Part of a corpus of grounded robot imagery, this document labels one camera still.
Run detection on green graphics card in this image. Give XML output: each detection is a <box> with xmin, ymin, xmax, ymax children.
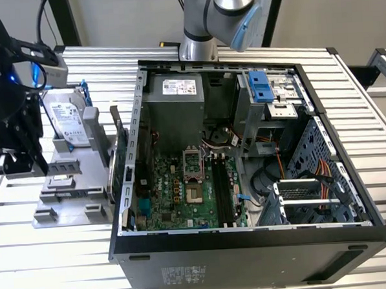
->
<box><xmin>102</xmin><ymin>101</ymin><xmax>134</xmax><ymax>205</ymax></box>

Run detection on teal port block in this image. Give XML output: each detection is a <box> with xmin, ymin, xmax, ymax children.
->
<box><xmin>137</xmin><ymin>198</ymin><xmax>152</xmax><ymax>218</ymax></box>

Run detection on blue plastic drive latch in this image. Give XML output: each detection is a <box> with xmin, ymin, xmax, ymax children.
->
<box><xmin>247</xmin><ymin>69</ymin><xmax>272</xmax><ymax>103</ymax></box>

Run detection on hard disk in blue carrier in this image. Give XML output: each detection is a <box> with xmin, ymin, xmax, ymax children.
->
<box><xmin>39</xmin><ymin>78</ymin><xmax>96</xmax><ymax>155</ymax></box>

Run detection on green motherboard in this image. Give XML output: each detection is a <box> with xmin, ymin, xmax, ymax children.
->
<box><xmin>131</xmin><ymin>149</ymin><xmax>250</xmax><ymax>233</ymax></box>

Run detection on thin orange wire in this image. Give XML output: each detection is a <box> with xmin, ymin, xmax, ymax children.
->
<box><xmin>275</xmin><ymin>147</ymin><xmax>284</xmax><ymax>180</ymax></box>

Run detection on grey metal drive bay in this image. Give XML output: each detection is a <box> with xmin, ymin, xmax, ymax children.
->
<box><xmin>231</xmin><ymin>65</ymin><xmax>310</xmax><ymax>158</ymax></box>

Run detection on metal socket cover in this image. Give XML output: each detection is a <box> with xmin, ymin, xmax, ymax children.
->
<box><xmin>182</xmin><ymin>146</ymin><xmax>204</xmax><ymax>181</ymax></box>

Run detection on coloured drive power wires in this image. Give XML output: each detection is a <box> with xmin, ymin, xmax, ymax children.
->
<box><xmin>256</xmin><ymin>129</ymin><xmax>278</xmax><ymax>147</ymax></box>

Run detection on metal disk bay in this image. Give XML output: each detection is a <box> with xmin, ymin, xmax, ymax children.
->
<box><xmin>256</xmin><ymin>175</ymin><xmax>343</xmax><ymax>228</ymax></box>

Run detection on red yellow wire bundle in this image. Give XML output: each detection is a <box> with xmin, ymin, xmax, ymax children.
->
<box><xmin>313</xmin><ymin>158</ymin><xmax>334</xmax><ymax>204</ymax></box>

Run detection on black case fan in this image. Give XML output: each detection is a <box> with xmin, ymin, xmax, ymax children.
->
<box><xmin>136</xmin><ymin>119</ymin><xmax>156</xmax><ymax>164</ymax></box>

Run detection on thick black camera cable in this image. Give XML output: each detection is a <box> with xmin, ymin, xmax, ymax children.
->
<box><xmin>34</xmin><ymin>0</ymin><xmax>62</xmax><ymax>68</ymax></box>

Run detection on black vertical frame post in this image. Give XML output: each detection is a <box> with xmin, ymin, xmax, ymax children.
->
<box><xmin>48</xmin><ymin>0</ymin><xmax>81</xmax><ymax>49</ymax></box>
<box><xmin>259</xmin><ymin>0</ymin><xmax>291</xmax><ymax>48</ymax></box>

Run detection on black data cable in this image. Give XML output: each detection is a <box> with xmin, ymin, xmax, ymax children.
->
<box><xmin>248</xmin><ymin>166</ymin><xmax>275</xmax><ymax>207</ymax></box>

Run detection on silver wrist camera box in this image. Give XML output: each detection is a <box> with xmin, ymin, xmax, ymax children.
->
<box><xmin>42</xmin><ymin>52</ymin><xmax>70</xmax><ymax>87</ymax></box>

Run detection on thin wire locking lever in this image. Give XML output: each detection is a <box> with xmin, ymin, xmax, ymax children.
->
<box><xmin>200</xmin><ymin>149</ymin><xmax>214</xmax><ymax>171</ymax></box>

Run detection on black open PC case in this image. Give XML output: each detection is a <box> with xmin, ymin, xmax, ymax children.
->
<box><xmin>98</xmin><ymin>45</ymin><xmax>386</xmax><ymax>289</ymax></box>

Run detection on grey power supply unit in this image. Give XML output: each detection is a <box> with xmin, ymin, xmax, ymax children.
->
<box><xmin>140</xmin><ymin>70</ymin><xmax>209</xmax><ymax>154</ymax></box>

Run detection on pale power supply wires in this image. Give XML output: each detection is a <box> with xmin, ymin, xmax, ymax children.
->
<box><xmin>200</xmin><ymin>129</ymin><xmax>242</xmax><ymax>151</ymax></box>

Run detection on grey parts rack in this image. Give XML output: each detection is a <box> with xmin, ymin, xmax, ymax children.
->
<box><xmin>25</xmin><ymin>106</ymin><xmax>120</xmax><ymax>230</ymax></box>

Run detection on neighbouring metal slat table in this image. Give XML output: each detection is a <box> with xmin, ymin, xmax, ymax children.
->
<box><xmin>364</xmin><ymin>47</ymin><xmax>386</xmax><ymax>123</ymax></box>

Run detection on CPU socket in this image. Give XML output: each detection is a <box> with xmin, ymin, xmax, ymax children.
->
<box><xmin>184</xmin><ymin>179</ymin><xmax>206</xmax><ymax>206</ymax></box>

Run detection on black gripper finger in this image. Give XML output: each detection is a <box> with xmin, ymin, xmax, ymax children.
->
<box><xmin>1</xmin><ymin>93</ymin><xmax>50</xmax><ymax>180</ymax></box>

